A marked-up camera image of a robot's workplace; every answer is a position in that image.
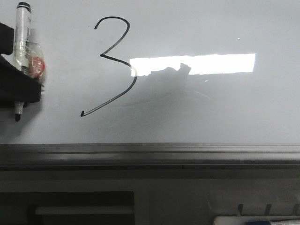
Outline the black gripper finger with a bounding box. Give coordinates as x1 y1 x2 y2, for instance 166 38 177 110
0 23 41 109

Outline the white whiteboard surface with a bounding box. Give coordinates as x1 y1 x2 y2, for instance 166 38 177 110
0 0 300 144

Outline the grey aluminium whiteboard frame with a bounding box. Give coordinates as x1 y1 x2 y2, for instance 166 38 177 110
0 143 300 171

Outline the white black whiteboard marker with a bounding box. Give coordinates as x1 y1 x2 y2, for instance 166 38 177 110
12 1 32 122

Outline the grey marker tray with hooks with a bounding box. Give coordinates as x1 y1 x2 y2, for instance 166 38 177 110
207 190 300 225

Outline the red magnet taped to marker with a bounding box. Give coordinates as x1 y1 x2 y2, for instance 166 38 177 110
28 42 46 92

